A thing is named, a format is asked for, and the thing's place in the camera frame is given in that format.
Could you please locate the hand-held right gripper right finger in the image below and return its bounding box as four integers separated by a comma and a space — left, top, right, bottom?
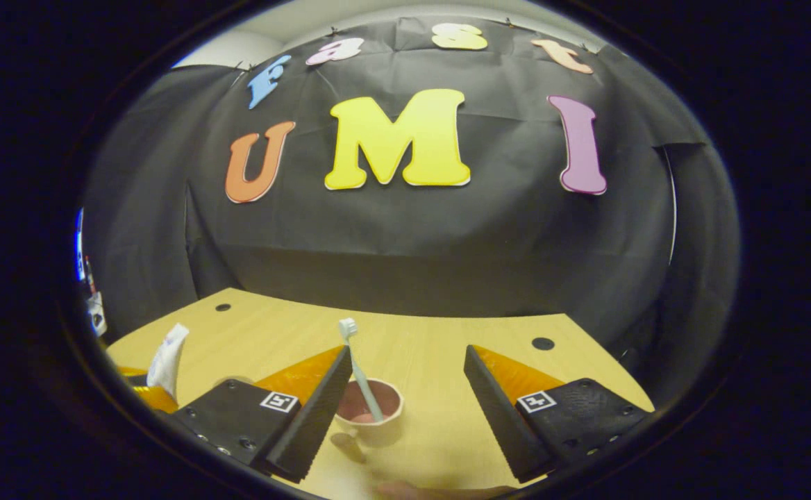
463, 344, 656, 485

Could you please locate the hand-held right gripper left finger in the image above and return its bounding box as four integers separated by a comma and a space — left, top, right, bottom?
169, 345, 353, 485

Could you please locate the white toothpaste tube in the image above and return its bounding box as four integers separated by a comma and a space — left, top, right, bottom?
146, 323, 190, 399

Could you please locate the white toothbrush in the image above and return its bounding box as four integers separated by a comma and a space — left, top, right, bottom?
337, 317, 385, 424

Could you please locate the beige cup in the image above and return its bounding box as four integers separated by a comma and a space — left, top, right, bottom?
329, 378, 405, 463

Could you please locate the wooden desktop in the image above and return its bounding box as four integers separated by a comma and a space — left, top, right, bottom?
106, 288, 656, 500

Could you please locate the computer monitor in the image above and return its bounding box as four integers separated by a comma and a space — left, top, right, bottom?
74, 208, 85, 283

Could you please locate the black backdrop cloth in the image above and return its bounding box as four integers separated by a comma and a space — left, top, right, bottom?
79, 17, 743, 410

